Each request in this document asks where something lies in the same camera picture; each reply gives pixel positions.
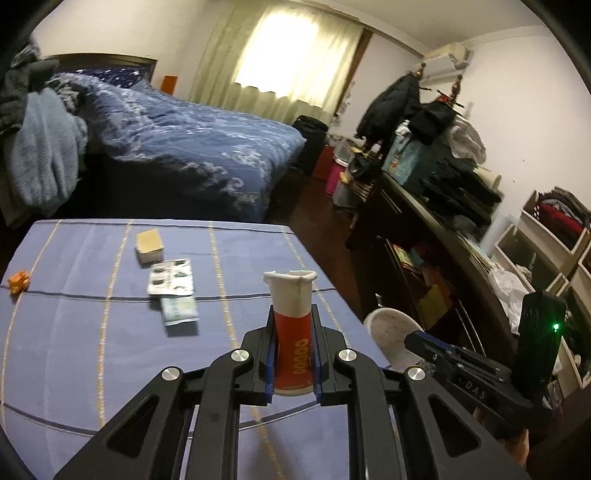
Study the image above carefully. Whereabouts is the wooden coat rack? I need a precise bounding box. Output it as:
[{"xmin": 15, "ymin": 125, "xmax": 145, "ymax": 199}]
[{"xmin": 406, "ymin": 62, "xmax": 467, "ymax": 112}]

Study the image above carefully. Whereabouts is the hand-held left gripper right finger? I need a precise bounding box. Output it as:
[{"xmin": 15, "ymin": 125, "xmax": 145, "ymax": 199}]
[{"xmin": 310, "ymin": 305, "xmax": 532, "ymax": 480}]

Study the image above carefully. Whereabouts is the light blue fleece blanket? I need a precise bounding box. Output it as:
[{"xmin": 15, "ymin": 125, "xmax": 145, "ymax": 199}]
[{"xmin": 7, "ymin": 88, "xmax": 88, "ymax": 217}]

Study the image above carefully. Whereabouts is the red box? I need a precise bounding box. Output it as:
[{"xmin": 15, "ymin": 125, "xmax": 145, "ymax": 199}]
[{"xmin": 313, "ymin": 144, "xmax": 335, "ymax": 182}]

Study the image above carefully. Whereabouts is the person's right hand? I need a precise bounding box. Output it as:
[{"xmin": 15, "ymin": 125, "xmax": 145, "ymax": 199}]
[{"xmin": 473, "ymin": 406, "xmax": 531, "ymax": 468}]

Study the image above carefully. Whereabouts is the small yellow box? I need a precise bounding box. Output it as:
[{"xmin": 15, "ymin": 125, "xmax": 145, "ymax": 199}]
[{"xmin": 135, "ymin": 229, "xmax": 163, "ymax": 265}]

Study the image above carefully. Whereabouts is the dark puffer jacket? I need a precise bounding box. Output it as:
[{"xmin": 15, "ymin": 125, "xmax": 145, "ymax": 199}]
[{"xmin": 0, "ymin": 60, "xmax": 61, "ymax": 134}]

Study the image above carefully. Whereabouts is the dark wooden bed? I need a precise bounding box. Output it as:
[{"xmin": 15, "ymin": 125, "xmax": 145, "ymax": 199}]
[{"xmin": 44, "ymin": 53, "xmax": 308, "ymax": 222}]

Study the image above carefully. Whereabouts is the white shelf unit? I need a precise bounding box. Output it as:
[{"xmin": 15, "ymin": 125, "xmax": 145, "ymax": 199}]
[{"xmin": 494, "ymin": 189, "xmax": 591, "ymax": 384}]

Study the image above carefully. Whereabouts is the green and white sachet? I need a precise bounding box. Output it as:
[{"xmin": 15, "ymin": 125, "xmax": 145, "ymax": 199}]
[{"xmin": 161, "ymin": 296, "xmax": 199, "ymax": 326}]

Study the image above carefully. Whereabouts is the star printed pillow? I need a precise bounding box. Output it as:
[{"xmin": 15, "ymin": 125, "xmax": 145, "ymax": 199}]
[{"xmin": 76, "ymin": 67, "xmax": 153, "ymax": 88}]

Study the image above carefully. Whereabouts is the pile of dark clothes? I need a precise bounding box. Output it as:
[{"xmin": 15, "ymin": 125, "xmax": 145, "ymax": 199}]
[{"xmin": 383, "ymin": 102, "xmax": 504, "ymax": 227}]

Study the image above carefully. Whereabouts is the dark wooden dresser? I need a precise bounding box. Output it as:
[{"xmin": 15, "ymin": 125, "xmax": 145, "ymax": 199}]
[{"xmin": 346, "ymin": 173, "xmax": 522, "ymax": 352}]

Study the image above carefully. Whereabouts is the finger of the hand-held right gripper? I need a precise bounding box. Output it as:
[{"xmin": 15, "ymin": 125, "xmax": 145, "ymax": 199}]
[{"xmin": 404, "ymin": 330, "xmax": 509, "ymax": 372}]

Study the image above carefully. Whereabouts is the white plastic bag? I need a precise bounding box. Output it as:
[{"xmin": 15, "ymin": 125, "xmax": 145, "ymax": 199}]
[{"xmin": 487, "ymin": 264, "xmax": 532, "ymax": 333}]

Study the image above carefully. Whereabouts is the red and white paper cup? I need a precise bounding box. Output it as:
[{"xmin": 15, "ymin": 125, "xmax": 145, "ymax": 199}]
[{"xmin": 263, "ymin": 270, "xmax": 319, "ymax": 396}]

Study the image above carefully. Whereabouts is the white air conditioner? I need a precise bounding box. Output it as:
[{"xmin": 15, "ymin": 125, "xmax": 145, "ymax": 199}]
[{"xmin": 421, "ymin": 41, "xmax": 474, "ymax": 84}]

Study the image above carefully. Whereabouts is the pale green curtain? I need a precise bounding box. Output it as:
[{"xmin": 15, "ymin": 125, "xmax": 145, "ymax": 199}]
[{"xmin": 188, "ymin": 0, "xmax": 365, "ymax": 125}]

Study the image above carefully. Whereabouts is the black suitcase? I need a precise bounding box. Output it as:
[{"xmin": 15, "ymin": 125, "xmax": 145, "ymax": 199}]
[{"xmin": 293, "ymin": 115, "xmax": 329, "ymax": 175}]

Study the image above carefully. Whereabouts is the black hanging jacket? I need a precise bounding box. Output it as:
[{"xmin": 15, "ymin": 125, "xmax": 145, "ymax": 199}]
[{"xmin": 355, "ymin": 74, "xmax": 421, "ymax": 139}]

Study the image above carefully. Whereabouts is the blue striped tablecloth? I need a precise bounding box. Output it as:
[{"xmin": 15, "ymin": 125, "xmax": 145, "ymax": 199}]
[{"xmin": 0, "ymin": 219, "xmax": 393, "ymax": 480}]

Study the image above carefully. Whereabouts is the white waste bin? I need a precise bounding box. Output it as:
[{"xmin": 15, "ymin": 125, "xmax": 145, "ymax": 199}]
[{"xmin": 364, "ymin": 307, "xmax": 432, "ymax": 370}]

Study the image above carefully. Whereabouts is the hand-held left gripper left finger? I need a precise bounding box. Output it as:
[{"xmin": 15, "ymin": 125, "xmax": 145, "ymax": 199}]
[{"xmin": 53, "ymin": 305, "xmax": 278, "ymax": 480}]

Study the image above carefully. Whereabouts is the white garment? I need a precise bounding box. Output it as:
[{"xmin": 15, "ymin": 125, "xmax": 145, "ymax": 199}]
[{"xmin": 445, "ymin": 115, "xmax": 488, "ymax": 164}]

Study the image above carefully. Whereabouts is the silver blister pack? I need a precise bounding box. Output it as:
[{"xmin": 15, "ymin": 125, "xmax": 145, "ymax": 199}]
[{"xmin": 147, "ymin": 258, "xmax": 195, "ymax": 296}]

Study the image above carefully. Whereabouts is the clear plastic storage box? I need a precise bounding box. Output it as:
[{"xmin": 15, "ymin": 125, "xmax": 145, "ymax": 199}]
[{"xmin": 333, "ymin": 137, "xmax": 365, "ymax": 167}]

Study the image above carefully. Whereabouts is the brown curtain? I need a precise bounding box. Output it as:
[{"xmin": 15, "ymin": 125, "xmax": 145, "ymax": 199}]
[{"xmin": 339, "ymin": 28, "xmax": 374, "ymax": 116}]

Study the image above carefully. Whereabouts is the pink bin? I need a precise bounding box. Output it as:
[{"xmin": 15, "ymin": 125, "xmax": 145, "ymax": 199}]
[{"xmin": 325, "ymin": 164, "xmax": 347, "ymax": 195}]

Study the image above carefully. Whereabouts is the blue patterned duvet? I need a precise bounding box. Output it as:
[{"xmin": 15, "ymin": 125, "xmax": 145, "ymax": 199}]
[{"xmin": 51, "ymin": 71, "xmax": 308, "ymax": 222}]

